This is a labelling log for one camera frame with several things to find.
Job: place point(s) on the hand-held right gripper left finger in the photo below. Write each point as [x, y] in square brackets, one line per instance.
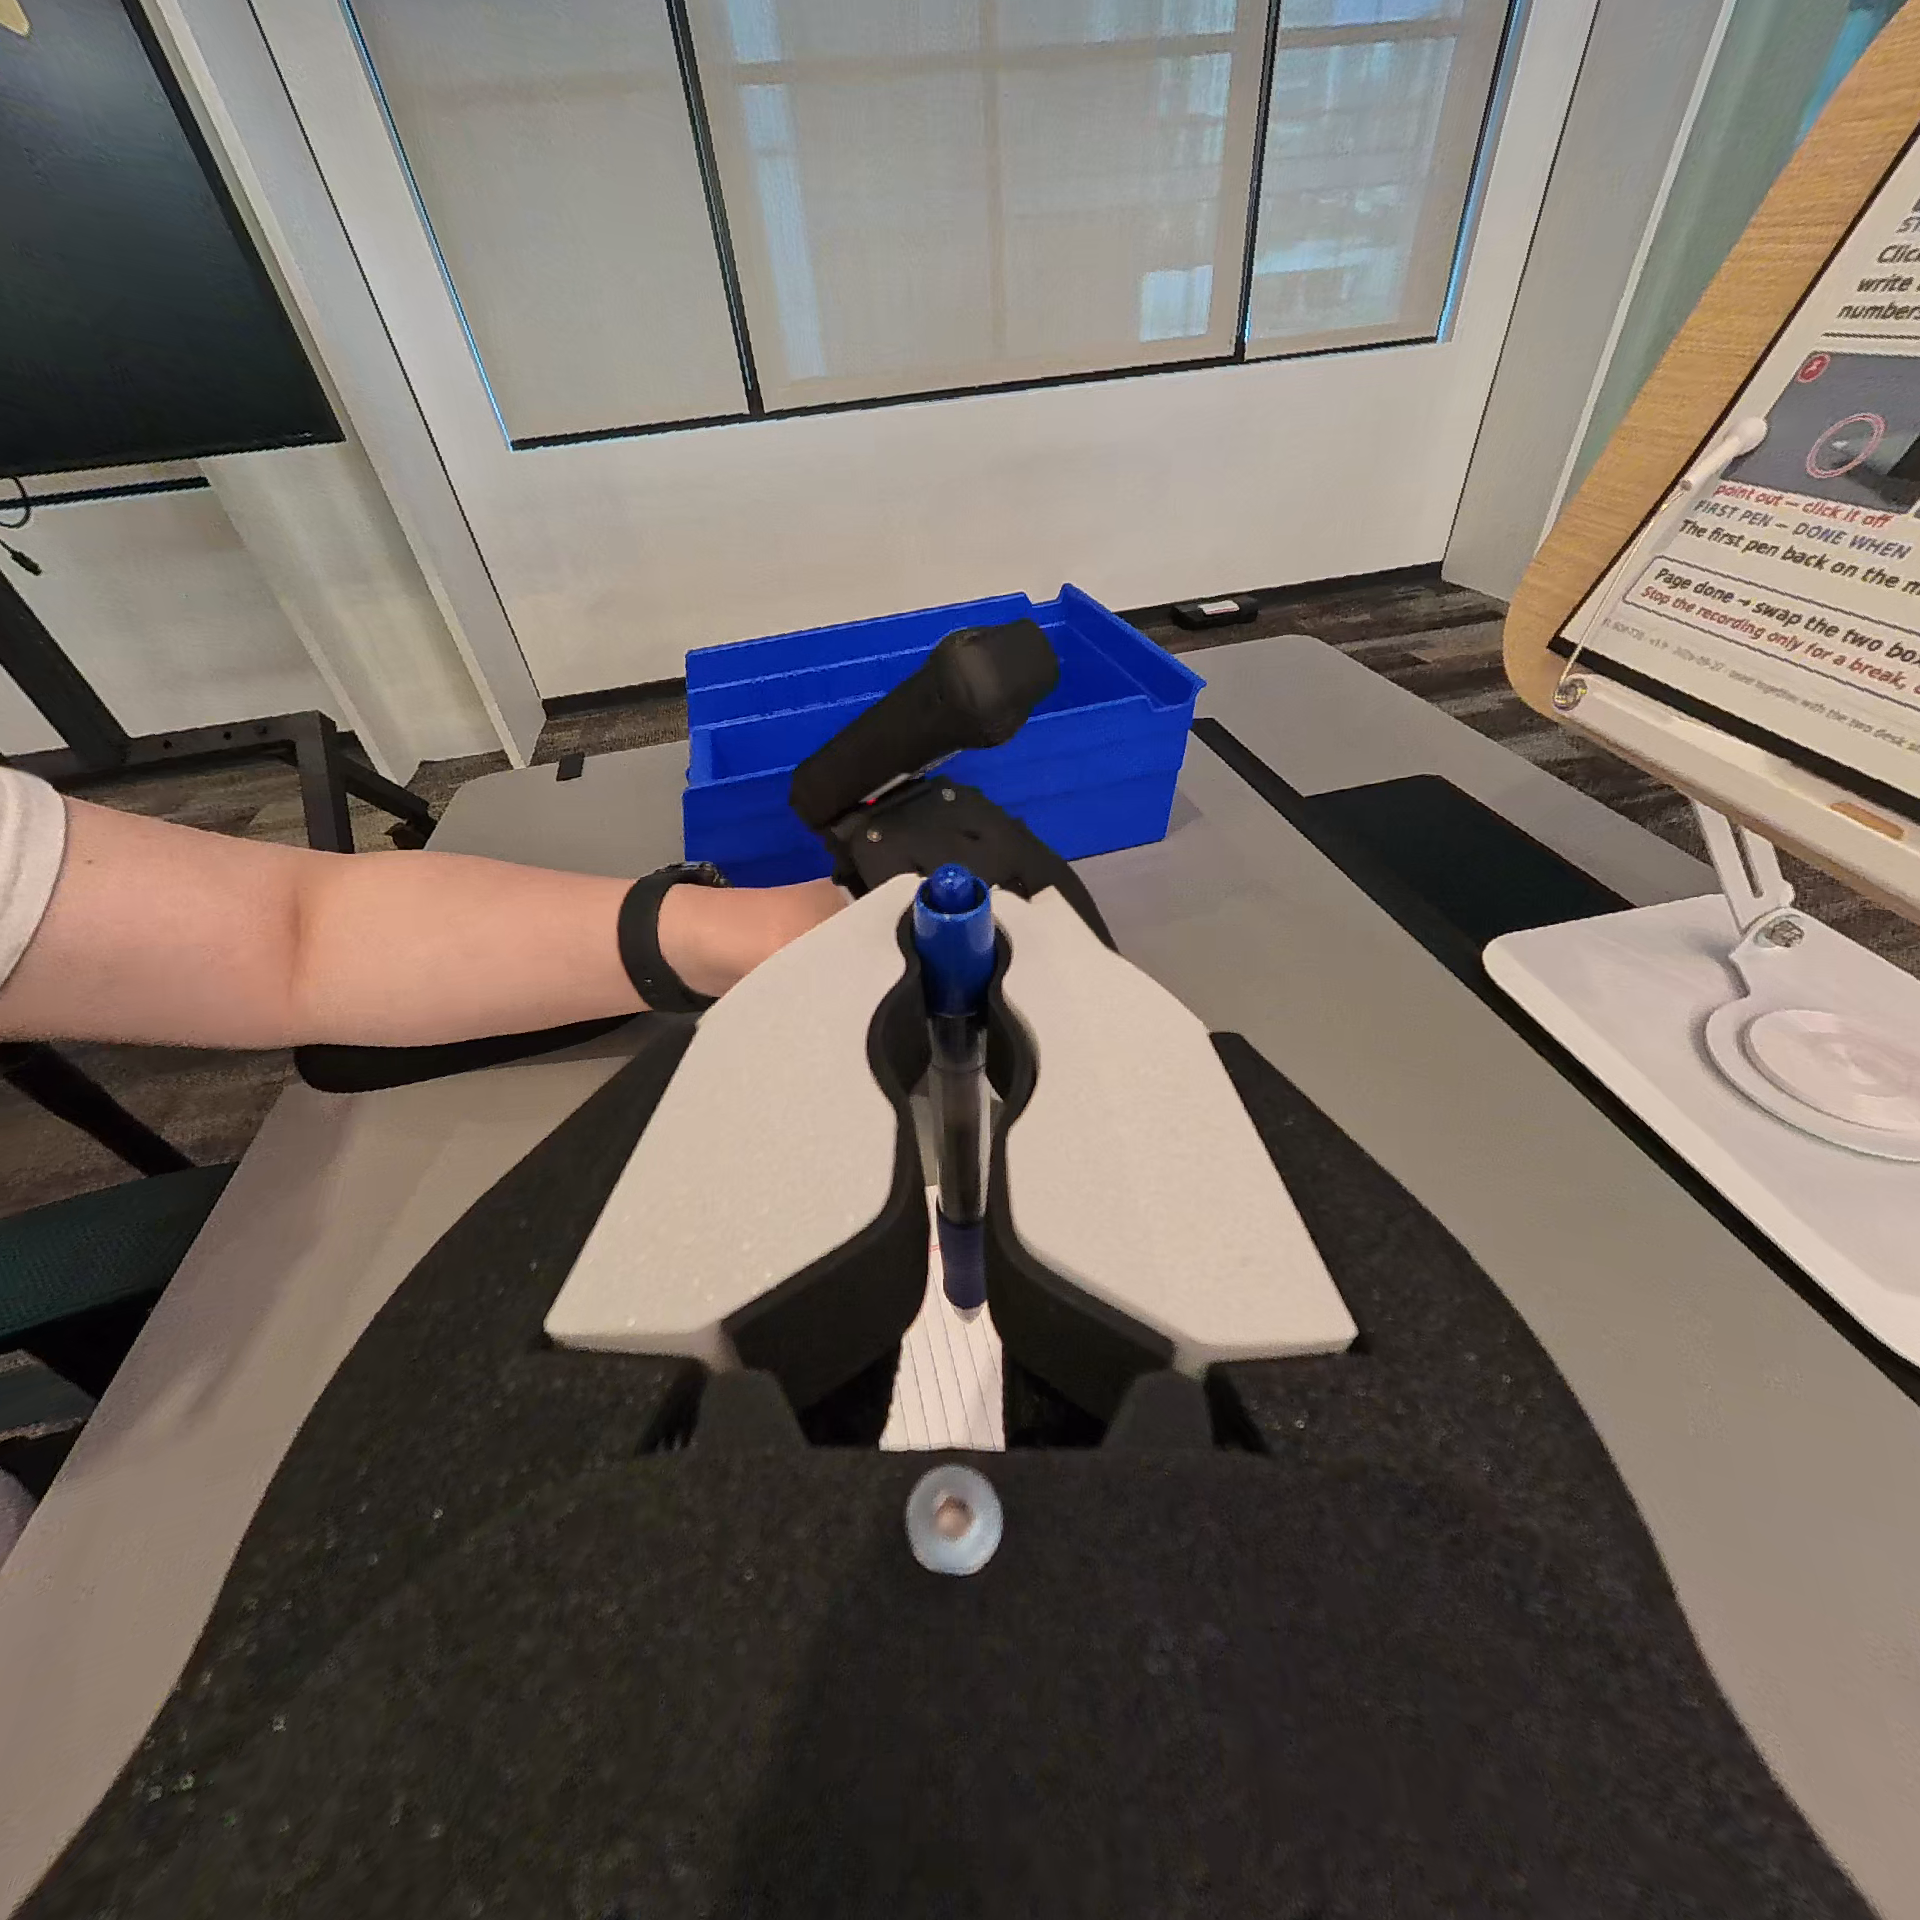
[750, 1170]

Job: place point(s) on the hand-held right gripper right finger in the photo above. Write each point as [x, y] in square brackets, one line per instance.
[1170, 1184]

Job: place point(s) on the blue retractable pen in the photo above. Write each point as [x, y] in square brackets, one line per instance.
[957, 944]

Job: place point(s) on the white lined notepad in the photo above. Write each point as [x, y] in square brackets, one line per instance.
[945, 1394]

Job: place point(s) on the person's left forearm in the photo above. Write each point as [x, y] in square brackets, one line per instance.
[376, 944]

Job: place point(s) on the person's left hand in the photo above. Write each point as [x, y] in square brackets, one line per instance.
[763, 921]

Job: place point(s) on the blue plastic bin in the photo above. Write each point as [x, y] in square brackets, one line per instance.
[750, 810]

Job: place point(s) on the black wristband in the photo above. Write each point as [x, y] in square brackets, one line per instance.
[647, 961]

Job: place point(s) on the black floor box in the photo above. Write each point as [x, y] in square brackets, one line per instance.
[1215, 614]

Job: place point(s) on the black rectangular desk mat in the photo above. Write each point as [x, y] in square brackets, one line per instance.
[1470, 855]

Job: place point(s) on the instruction sheet on stand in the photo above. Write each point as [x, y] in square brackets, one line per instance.
[1590, 961]

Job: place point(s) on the large window with shade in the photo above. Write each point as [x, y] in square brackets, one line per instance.
[975, 194]

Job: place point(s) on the person's white shirt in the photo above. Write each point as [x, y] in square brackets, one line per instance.
[27, 885]

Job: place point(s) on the printed instruction sheet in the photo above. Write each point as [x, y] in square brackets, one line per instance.
[1829, 599]

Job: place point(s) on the black flat screen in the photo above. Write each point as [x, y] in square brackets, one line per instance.
[136, 224]

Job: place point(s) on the black screen stand frame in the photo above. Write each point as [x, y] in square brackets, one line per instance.
[210, 734]

